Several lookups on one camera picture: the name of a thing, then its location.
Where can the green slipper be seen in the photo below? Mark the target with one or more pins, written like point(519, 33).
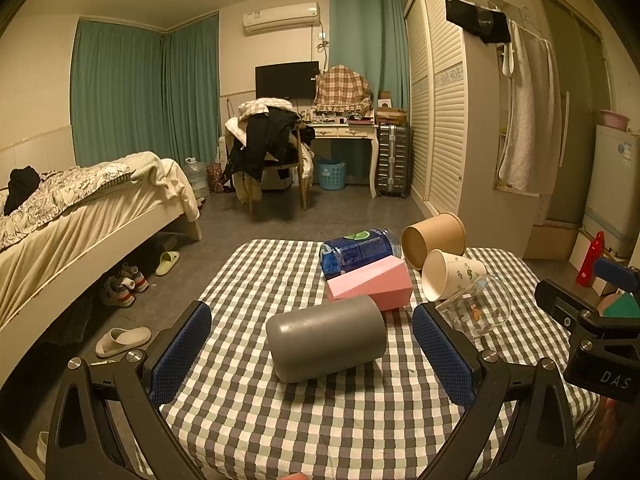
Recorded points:
point(168, 260)

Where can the blue laundry basket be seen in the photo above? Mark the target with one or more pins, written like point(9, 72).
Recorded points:
point(331, 174)

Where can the pink basin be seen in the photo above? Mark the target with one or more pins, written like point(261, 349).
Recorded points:
point(614, 120)

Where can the hanging white towel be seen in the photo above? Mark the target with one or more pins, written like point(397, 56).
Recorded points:
point(531, 154)

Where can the clear glass cup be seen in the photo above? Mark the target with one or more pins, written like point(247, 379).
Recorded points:
point(479, 309)

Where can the white printed paper cup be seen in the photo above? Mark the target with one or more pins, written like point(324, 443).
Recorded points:
point(445, 274)

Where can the brown paper cup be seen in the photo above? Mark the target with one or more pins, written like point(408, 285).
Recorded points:
point(445, 232)

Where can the cardboard box by wardrobe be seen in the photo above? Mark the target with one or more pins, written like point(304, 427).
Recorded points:
point(553, 240)

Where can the grey plastic cup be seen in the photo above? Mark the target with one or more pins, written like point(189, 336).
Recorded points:
point(326, 338)

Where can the red bottle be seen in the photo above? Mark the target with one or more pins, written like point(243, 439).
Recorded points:
point(595, 251)

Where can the patterned duvet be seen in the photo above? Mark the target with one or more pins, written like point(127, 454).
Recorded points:
point(59, 191)

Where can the chair piled with clothes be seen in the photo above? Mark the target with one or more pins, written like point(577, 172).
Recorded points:
point(267, 134)

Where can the water jug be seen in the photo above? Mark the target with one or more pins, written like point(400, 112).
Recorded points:
point(196, 173)

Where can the plaid cloth covered object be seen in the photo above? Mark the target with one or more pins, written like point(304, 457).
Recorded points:
point(342, 90)

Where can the white slipper near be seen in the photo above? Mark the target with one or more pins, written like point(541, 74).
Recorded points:
point(118, 340)

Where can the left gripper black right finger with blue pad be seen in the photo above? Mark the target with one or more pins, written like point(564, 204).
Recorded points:
point(539, 442)

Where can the pink box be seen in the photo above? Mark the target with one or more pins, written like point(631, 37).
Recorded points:
point(385, 281)

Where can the black garment on bed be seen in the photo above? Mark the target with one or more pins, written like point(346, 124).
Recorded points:
point(23, 182)

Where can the white small fridge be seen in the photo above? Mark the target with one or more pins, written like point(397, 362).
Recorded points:
point(612, 204)

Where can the green curtain left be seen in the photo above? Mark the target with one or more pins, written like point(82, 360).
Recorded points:
point(134, 90)

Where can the green curtain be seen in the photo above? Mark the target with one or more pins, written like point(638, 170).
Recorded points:
point(134, 90)
point(370, 38)

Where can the black hanging garment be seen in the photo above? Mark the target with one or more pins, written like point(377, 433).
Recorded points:
point(491, 26)

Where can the blue clear plastic bottle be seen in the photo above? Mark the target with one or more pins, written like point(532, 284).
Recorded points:
point(351, 252)

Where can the white bed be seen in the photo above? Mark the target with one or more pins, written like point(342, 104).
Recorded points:
point(44, 273)

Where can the white desk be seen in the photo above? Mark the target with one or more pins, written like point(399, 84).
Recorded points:
point(354, 143)

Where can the white red sneaker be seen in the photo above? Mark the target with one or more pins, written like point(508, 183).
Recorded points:
point(115, 294)

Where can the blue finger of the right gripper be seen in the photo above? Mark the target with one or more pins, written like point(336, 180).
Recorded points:
point(625, 278)

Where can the green curtain right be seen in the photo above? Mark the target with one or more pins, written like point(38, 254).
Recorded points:
point(370, 38)

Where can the white air conditioner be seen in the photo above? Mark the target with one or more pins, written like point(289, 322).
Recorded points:
point(298, 15)

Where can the white louvred wardrobe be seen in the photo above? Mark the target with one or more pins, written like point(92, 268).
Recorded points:
point(455, 120)

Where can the black television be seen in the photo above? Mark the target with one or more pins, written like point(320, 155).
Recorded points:
point(296, 80)

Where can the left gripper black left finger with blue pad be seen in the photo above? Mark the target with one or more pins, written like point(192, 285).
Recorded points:
point(83, 439)

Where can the silver suitcase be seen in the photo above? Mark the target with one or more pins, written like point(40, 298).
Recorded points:
point(394, 154)

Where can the white shoe bottom left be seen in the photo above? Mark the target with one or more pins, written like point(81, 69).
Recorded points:
point(42, 446)

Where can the checkered tablecloth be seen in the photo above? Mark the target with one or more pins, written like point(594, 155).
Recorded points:
point(381, 420)

